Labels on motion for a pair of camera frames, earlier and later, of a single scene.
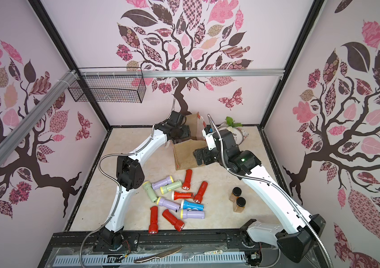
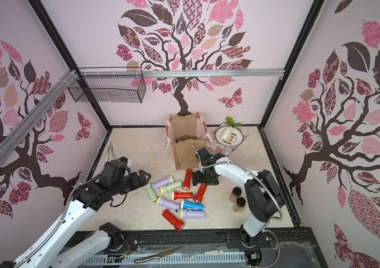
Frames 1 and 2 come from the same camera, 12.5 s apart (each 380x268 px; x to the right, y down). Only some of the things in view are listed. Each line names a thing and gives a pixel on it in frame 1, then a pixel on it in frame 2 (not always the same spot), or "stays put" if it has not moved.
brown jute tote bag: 183,151 stays put
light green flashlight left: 149,190 stays put
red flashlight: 198,198 stays put
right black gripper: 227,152 → 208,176
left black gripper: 186,132 → 137,183
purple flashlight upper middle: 162,182 stays put
